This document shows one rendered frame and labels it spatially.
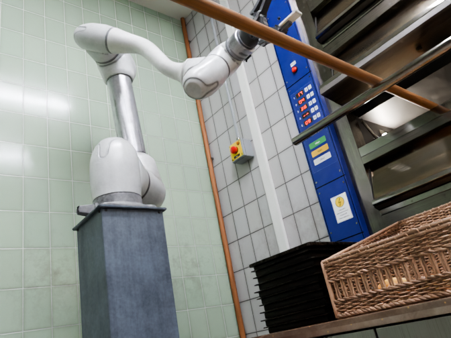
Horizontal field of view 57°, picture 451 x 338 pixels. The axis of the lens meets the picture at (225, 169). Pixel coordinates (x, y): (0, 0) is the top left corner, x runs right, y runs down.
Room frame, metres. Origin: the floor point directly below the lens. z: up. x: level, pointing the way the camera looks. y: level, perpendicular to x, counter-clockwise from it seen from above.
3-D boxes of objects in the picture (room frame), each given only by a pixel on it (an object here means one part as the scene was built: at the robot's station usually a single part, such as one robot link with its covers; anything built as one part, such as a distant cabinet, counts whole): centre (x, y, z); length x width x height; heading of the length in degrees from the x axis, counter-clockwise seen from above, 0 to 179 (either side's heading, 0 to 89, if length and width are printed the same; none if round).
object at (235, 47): (1.13, -0.14, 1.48); 0.09 x 0.06 x 0.09; 133
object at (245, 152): (1.94, -0.10, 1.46); 0.10 x 0.07 x 0.10; 42
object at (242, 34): (1.08, -0.19, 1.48); 0.09 x 0.07 x 0.08; 43
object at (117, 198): (1.22, 0.37, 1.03); 0.22 x 0.18 x 0.06; 132
